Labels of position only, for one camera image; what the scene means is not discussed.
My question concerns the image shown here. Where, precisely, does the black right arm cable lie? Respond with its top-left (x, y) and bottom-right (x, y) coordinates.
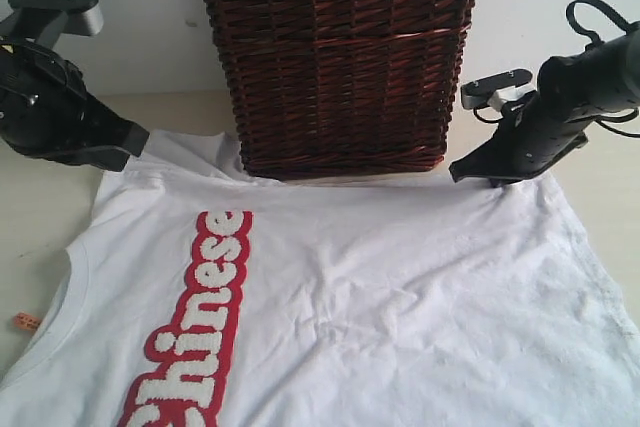
top-left (564, 0), bottom-right (632, 48)

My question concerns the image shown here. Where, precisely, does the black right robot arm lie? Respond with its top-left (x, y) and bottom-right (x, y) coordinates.
top-left (449, 30), bottom-right (639, 187)

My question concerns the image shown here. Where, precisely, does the dark brown wicker basket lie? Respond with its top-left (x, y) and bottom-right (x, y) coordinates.
top-left (204, 0), bottom-right (474, 180)

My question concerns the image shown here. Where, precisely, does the orange garment tag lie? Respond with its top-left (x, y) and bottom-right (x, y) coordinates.
top-left (12, 312), bottom-right (41, 332)

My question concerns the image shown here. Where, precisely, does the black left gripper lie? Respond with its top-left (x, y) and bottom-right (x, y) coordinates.
top-left (1, 38), bottom-right (150, 172)

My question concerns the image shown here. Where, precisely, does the white t-shirt with red lettering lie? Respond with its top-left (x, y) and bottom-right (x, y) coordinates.
top-left (1, 131), bottom-right (639, 426)

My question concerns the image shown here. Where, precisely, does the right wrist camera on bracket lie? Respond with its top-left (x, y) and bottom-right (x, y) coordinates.
top-left (460, 69), bottom-right (535, 112)

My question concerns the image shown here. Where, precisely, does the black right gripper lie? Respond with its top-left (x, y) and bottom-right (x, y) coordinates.
top-left (449, 54), bottom-right (606, 185)

